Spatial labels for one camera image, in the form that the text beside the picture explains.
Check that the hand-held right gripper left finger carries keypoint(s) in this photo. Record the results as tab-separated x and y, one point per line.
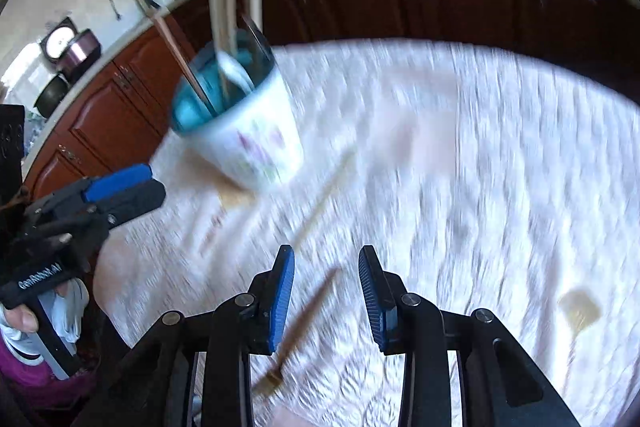
280	302

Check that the white lace tablecloth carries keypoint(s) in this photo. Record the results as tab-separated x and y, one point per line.
450	167

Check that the pale kitchen countertop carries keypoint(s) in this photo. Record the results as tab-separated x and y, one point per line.
125	34

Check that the white ceramic spoon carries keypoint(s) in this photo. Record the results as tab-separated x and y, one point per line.
235	72

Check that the person's left hand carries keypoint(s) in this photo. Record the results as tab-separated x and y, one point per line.
72	307

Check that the brown chopstick with gold tip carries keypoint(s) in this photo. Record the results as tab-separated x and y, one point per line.
300	332

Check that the black cooking pot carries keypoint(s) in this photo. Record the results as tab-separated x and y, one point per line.
50	97

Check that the round dial kitchen scale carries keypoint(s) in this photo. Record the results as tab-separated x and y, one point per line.
57	39

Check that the dark brown chopstick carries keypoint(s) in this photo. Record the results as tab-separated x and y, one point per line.
185	67

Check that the white floral cup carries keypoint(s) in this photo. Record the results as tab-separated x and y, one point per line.
250	132

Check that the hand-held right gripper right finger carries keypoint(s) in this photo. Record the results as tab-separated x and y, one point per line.
372	302

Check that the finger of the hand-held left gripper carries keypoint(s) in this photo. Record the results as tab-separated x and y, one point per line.
135	202
117	182

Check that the purple rice cooker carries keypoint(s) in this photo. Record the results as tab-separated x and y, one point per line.
80	54

